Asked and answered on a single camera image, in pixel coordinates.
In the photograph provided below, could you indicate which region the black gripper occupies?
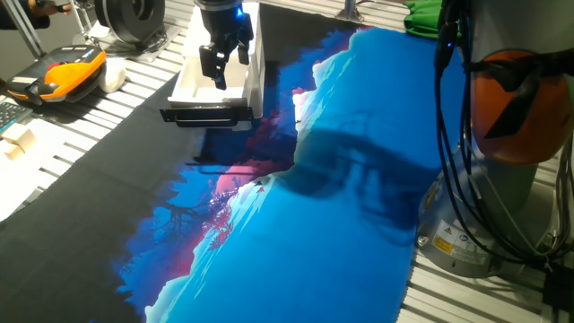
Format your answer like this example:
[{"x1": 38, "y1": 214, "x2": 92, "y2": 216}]
[{"x1": 195, "y1": 0, "x2": 255, "y2": 91}]

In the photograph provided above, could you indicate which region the white plastic drawer cabinet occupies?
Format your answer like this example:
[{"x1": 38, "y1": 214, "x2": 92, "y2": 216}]
[{"x1": 181, "y1": 2, "x2": 266, "y2": 132}]

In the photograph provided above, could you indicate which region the black handheld controller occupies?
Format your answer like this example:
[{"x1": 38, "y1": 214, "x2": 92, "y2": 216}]
[{"x1": 35, "y1": 0, "x2": 73, "y2": 13}]

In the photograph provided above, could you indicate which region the dark sleeved left forearm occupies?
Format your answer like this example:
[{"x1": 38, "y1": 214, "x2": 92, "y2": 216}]
[{"x1": 0, "y1": 0, "x2": 51, "y2": 31}]

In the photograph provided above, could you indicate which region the person's left hand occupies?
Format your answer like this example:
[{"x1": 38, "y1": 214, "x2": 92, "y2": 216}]
[{"x1": 27, "y1": 0, "x2": 73, "y2": 18}]

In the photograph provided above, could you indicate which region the black round speaker object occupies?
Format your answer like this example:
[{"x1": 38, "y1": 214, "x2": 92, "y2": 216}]
[{"x1": 93, "y1": 0, "x2": 167, "y2": 46}]

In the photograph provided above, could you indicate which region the orange black teach pendant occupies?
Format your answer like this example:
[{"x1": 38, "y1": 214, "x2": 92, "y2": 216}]
[{"x1": 5, "y1": 44, "x2": 108, "y2": 107}]

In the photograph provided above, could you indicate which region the green cloth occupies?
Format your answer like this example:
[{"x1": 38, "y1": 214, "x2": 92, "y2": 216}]
[{"x1": 402, "y1": 0, "x2": 463, "y2": 40}]

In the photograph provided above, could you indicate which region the blue black printed mat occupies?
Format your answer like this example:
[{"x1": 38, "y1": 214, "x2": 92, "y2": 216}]
[{"x1": 0, "y1": 2, "x2": 467, "y2": 323}]

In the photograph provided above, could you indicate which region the black computer keyboard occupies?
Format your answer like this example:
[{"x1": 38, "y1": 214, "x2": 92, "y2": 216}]
[{"x1": 0, "y1": 100, "x2": 33, "y2": 135}]

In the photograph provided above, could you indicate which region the small pale wooden block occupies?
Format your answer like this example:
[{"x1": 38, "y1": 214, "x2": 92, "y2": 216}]
[{"x1": 3, "y1": 144, "x2": 26, "y2": 162}]

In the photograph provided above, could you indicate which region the black electrical box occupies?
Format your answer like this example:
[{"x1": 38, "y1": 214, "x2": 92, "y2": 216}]
[{"x1": 542, "y1": 264, "x2": 574, "y2": 310}]

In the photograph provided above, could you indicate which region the grey flat base plate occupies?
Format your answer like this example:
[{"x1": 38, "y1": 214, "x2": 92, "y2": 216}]
[{"x1": 84, "y1": 20, "x2": 183, "y2": 64}]

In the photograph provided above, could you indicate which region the metal post with base bracket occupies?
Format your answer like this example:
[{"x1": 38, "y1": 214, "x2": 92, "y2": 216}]
[{"x1": 335, "y1": 0, "x2": 365, "y2": 23}]

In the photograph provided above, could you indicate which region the aluminium frame beam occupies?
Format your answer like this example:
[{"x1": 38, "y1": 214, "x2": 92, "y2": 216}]
[{"x1": 2, "y1": 0, "x2": 46, "y2": 59}]

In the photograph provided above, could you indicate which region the wide black cable strap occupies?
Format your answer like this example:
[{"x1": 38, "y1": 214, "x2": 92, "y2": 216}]
[{"x1": 464, "y1": 48, "x2": 574, "y2": 140}]

